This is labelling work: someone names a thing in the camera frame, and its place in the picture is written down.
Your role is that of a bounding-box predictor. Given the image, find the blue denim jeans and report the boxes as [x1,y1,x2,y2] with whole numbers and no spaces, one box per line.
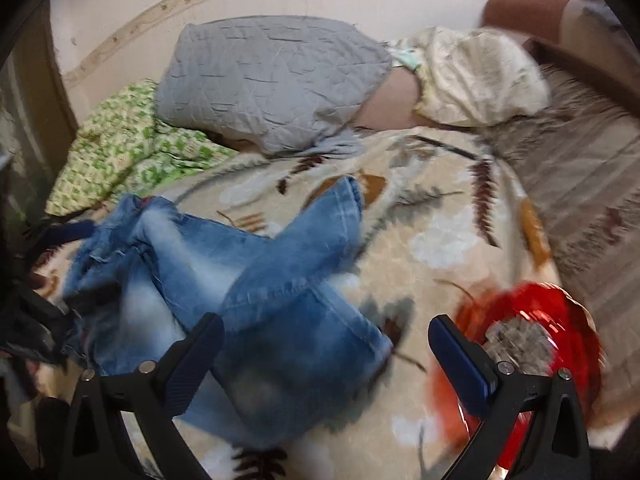
[63,177,392,448]

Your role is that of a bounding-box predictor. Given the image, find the red glass plate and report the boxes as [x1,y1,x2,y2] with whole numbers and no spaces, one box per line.
[427,283,601,479]

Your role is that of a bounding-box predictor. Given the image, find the sunflower seeds pile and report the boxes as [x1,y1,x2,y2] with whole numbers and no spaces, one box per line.
[483,318,556,376]

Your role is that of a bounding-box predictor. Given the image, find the leaf pattern fleece blanket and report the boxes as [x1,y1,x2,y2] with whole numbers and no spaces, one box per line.
[29,127,601,480]

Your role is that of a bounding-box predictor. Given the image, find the striped brown bed sheet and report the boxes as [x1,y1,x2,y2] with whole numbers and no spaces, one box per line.
[489,63,639,414]

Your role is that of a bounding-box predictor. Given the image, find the green patterned quilt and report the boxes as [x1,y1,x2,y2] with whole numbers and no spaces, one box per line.
[46,78,236,217]

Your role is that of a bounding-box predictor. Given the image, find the pink mattress sheet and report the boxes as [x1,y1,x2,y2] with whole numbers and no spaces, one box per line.
[352,67,438,131]

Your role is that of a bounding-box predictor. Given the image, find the cream satin pillow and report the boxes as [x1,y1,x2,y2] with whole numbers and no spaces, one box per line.
[386,27,551,128]

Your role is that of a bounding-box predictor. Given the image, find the grey quilted pillow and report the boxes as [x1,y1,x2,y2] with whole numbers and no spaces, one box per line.
[155,15,393,158]

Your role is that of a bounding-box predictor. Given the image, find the brown padded headboard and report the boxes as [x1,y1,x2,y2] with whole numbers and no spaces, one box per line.
[482,0,639,114]

